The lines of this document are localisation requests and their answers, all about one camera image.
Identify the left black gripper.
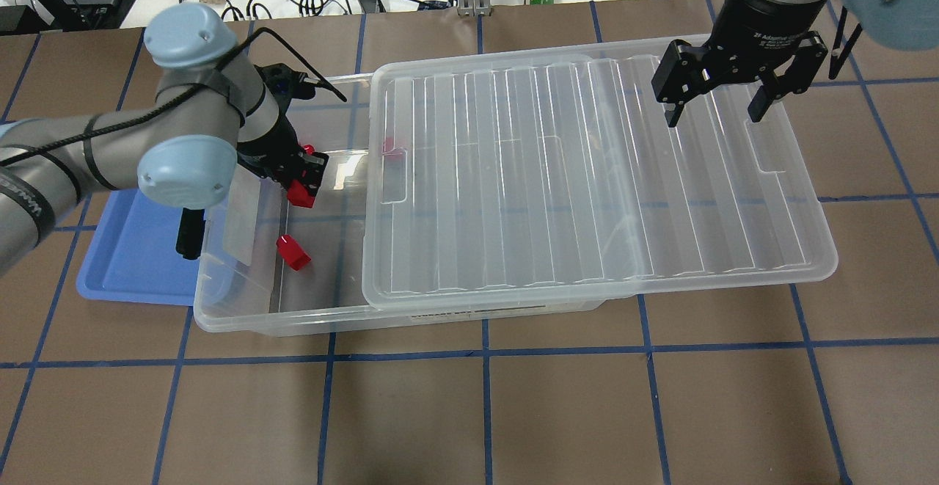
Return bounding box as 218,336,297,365
238,63,329,195

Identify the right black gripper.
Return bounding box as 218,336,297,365
651,17,829,128

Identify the clear plastic box lid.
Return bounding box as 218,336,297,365
362,38,838,311

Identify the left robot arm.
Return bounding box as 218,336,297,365
1,3,346,272

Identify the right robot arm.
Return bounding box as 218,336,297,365
651,0,938,128

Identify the red block far compartment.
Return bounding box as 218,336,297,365
381,136,408,158

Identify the clear plastic storage box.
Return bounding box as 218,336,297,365
194,73,602,337

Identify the blue plastic tray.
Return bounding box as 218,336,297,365
76,190,198,307

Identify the black box latch handle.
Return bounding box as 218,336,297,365
175,208,205,260

